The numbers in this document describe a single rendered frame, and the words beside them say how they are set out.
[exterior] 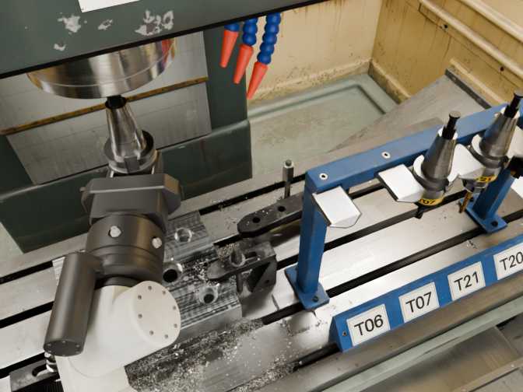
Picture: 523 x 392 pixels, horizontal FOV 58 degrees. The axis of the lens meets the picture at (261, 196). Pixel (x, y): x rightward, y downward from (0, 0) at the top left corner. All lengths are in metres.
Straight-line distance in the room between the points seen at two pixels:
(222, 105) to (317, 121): 0.60
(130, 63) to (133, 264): 0.20
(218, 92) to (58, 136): 0.40
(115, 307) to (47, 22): 0.27
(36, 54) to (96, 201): 0.32
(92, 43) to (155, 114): 0.87
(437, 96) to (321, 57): 0.48
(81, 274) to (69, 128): 0.69
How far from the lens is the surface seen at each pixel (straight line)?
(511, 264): 1.06
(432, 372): 1.11
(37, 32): 0.30
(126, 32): 0.30
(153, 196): 0.58
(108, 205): 0.59
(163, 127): 1.20
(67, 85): 0.48
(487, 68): 1.51
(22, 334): 1.02
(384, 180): 0.72
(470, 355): 1.16
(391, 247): 1.04
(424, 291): 0.94
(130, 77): 0.47
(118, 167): 0.63
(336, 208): 0.67
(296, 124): 1.75
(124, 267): 0.51
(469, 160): 0.79
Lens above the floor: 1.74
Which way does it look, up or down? 50 degrees down
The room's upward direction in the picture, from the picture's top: 1 degrees counter-clockwise
